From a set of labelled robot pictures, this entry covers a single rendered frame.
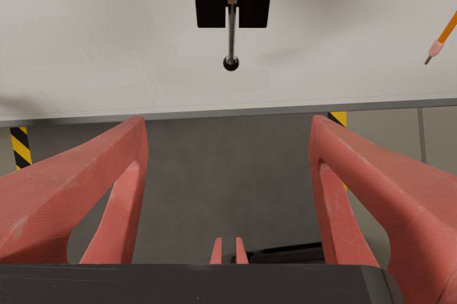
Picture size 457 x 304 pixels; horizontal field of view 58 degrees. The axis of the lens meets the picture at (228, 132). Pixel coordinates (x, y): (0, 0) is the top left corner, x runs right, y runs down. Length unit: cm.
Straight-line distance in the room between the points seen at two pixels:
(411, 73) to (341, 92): 7
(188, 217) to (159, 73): 110
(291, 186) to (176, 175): 40
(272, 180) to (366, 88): 98
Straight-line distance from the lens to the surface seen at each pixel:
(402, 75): 48
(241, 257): 26
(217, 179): 144
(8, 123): 60
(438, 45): 27
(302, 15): 38
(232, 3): 25
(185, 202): 149
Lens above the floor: 136
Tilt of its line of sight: 77 degrees down
